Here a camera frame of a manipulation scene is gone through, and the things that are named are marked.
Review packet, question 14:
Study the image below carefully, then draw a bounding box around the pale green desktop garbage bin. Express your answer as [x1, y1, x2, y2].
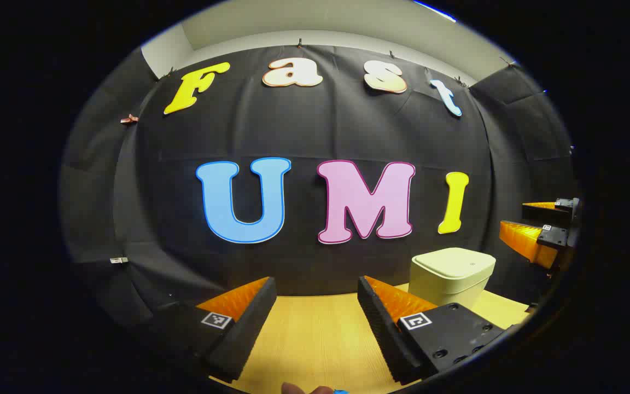
[408, 247, 497, 311]

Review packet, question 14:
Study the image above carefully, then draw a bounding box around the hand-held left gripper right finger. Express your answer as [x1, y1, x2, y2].
[357, 275, 512, 385]

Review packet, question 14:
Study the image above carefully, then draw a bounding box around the black backdrop cloth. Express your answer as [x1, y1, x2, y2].
[59, 44, 581, 351]

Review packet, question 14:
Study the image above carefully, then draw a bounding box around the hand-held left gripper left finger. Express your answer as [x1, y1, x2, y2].
[148, 276, 277, 384]

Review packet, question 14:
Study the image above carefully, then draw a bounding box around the wooden desktop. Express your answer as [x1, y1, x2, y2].
[208, 283, 532, 394]

